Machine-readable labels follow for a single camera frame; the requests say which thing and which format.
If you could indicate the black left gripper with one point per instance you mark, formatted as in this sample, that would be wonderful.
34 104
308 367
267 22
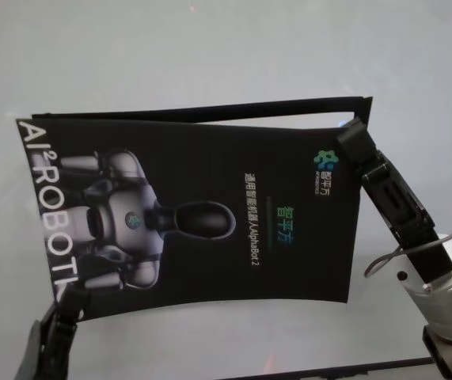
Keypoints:
47 348

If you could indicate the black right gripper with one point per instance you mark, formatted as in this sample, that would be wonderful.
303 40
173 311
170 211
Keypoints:
407 221

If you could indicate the black robot print poster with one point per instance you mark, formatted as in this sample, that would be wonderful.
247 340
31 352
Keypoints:
194 178

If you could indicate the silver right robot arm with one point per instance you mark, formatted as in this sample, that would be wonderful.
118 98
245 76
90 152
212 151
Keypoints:
447 305

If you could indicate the short black tape strip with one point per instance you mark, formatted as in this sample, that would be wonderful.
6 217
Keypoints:
362 112

